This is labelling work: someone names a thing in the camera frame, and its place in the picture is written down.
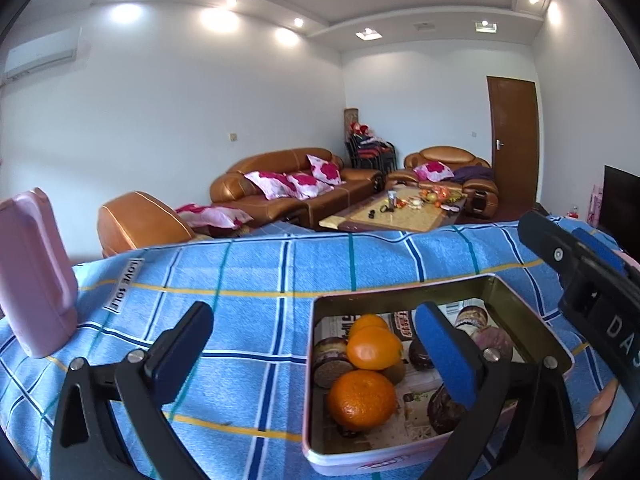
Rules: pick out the pink floral pillow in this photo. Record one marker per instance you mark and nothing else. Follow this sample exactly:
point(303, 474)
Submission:
point(270, 182)
point(434, 171)
point(310, 183)
point(326, 169)

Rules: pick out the pink floral blanket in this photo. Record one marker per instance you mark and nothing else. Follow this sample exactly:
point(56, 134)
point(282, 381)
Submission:
point(215, 215)

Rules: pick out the orange fruit pile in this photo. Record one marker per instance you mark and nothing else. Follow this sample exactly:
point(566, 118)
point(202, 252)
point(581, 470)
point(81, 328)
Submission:
point(440, 195)

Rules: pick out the orange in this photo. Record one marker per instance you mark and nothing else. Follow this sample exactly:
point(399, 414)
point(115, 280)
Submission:
point(375, 350)
point(367, 321)
point(361, 400)

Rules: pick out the pink tin box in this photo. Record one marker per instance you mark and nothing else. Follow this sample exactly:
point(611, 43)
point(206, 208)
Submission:
point(360, 462)

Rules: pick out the blue plaid cloth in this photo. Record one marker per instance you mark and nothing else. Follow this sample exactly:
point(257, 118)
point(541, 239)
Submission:
point(250, 270)

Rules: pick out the purple cloth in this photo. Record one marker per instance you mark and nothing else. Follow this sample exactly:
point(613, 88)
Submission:
point(472, 174)

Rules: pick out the brown wooden door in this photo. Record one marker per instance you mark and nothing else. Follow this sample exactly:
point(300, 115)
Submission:
point(512, 145)

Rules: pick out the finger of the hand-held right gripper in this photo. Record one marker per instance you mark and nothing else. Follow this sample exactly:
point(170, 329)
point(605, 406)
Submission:
point(550, 245)
point(597, 250)

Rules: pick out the large purple fruit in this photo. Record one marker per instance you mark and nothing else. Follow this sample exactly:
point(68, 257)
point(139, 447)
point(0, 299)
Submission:
point(497, 342)

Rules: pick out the wooden coffee table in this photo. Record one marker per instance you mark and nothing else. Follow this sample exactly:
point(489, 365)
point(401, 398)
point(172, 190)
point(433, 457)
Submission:
point(400, 220)

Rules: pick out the black television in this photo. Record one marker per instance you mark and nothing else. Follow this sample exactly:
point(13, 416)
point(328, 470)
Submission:
point(622, 210)

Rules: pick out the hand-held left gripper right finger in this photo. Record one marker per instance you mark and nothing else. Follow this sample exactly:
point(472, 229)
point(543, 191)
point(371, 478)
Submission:
point(447, 355)

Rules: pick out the pink bag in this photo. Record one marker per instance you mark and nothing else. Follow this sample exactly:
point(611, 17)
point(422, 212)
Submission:
point(596, 207)

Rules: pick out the stack of dark chairs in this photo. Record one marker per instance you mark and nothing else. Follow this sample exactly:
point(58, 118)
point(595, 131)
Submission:
point(372, 155)

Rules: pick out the red plush toy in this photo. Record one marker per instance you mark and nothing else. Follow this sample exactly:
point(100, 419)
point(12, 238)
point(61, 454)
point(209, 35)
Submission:
point(361, 128)

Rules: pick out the small metal can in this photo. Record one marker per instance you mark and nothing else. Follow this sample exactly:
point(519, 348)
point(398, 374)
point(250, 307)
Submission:
point(391, 198)

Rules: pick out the pink plastic jug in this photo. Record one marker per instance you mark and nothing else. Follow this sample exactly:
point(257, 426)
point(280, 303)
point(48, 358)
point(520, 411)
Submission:
point(35, 270)

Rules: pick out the brown kiwi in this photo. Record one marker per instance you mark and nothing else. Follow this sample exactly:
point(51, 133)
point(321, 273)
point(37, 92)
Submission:
point(395, 372)

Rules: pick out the tall rolled mat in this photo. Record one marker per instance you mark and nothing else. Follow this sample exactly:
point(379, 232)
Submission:
point(350, 117)

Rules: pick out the brown leather armchair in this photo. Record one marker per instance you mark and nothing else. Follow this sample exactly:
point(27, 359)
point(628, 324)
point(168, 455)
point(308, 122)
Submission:
point(452, 155)
point(140, 220)

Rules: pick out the person's right hand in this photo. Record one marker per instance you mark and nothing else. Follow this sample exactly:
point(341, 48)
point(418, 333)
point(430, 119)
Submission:
point(595, 415)

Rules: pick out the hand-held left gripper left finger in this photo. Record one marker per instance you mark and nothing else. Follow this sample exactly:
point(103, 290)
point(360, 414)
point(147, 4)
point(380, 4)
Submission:
point(172, 365)

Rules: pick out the square ceiling light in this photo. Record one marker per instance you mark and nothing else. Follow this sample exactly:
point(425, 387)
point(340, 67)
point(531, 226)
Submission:
point(485, 26)
point(369, 35)

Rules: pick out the brown leather three-seat sofa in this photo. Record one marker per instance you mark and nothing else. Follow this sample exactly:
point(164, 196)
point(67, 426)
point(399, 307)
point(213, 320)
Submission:
point(275, 160)

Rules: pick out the white air conditioner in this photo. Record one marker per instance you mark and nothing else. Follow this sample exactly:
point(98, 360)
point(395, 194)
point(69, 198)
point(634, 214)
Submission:
point(42, 52)

